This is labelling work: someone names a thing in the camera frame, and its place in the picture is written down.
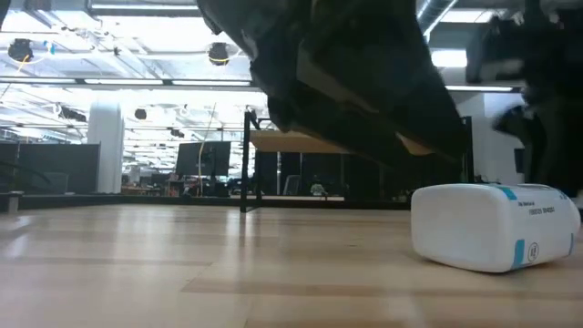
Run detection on grey office chair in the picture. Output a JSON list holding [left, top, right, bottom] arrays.
[[282, 174, 302, 197]]

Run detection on white round pillar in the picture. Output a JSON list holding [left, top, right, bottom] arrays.
[[87, 101, 126, 195]]

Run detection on dark background monitor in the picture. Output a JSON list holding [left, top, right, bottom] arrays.
[[175, 140, 232, 179]]

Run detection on wooden shelf black metal legs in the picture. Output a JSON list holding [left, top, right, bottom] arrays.
[[240, 108, 475, 213]]

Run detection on dark office partition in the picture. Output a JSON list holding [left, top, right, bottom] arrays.
[[0, 142, 101, 195]]

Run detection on hanging yellow cable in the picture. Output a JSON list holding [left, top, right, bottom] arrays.
[[197, 102, 218, 197]]

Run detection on black aluminium table frame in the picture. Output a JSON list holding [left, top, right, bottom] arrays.
[[0, 190, 411, 212]]

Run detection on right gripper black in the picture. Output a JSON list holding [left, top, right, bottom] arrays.
[[466, 0, 583, 198]]

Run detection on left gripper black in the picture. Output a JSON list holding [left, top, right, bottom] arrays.
[[195, 0, 467, 168]]

